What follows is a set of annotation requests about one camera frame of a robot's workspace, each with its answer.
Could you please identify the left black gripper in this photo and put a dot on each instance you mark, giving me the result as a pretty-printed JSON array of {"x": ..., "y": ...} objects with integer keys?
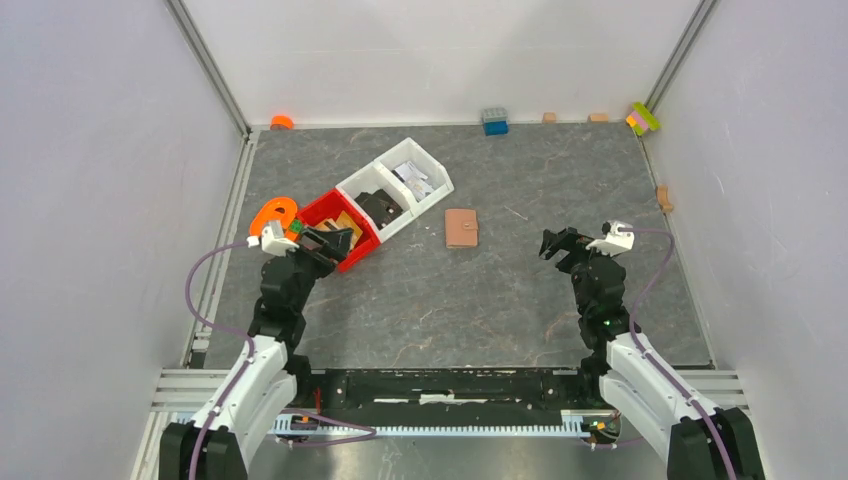
[{"x": 334, "y": 246}]

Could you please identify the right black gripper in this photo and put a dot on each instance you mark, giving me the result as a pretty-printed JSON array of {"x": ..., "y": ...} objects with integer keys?
[{"x": 571, "y": 240}]

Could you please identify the tan leather card holder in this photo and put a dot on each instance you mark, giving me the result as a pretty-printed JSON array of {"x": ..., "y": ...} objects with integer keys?
[{"x": 461, "y": 228}]

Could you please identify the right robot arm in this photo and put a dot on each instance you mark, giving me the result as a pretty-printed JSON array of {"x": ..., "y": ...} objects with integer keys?
[{"x": 694, "y": 436}]

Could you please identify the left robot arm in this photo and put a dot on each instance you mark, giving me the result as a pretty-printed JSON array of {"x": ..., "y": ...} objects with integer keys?
[{"x": 221, "y": 438}]

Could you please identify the tan item in red bin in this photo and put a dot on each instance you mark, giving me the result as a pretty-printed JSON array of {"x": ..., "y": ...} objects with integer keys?
[{"x": 343, "y": 221}]

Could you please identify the red plastic bin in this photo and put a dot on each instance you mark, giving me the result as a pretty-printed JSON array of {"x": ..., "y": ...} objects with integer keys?
[{"x": 334, "y": 209}]

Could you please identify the black wallet in bin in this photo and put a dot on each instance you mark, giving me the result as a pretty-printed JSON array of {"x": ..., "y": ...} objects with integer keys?
[{"x": 380, "y": 207}]

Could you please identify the orange tape dispenser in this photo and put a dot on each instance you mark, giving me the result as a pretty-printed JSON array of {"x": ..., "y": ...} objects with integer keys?
[{"x": 283, "y": 209}]

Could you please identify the white middle plastic bin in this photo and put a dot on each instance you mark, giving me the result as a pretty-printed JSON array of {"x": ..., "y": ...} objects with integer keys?
[{"x": 368, "y": 179}]

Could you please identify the white plastic bin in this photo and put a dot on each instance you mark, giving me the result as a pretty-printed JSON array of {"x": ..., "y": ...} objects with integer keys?
[
  {"x": 410, "y": 150},
  {"x": 368, "y": 179}
]

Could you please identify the white far plastic bin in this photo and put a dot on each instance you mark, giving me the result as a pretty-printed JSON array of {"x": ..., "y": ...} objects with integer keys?
[{"x": 410, "y": 150}]

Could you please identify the curved wooden piece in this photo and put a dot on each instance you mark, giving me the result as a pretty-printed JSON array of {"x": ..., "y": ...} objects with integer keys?
[{"x": 663, "y": 199}]

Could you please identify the blue grey toy block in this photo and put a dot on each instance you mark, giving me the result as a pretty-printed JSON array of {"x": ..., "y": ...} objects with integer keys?
[{"x": 494, "y": 121}]

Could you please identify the orange round cap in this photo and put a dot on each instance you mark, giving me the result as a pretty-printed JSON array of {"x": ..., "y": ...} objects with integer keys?
[{"x": 281, "y": 122}]

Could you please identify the green pink toy block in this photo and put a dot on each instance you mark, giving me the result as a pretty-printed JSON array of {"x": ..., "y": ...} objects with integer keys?
[{"x": 641, "y": 120}]

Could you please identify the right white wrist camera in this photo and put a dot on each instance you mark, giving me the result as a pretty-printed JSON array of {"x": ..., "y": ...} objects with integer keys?
[{"x": 618, "y": 238}]

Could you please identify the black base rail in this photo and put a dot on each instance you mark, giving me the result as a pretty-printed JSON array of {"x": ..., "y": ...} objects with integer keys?
[{"x": 443, "y": 397}]

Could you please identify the light blue cable comb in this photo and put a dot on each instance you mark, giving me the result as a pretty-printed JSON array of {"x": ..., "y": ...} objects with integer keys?
[{"x": 569, "y": 426}]

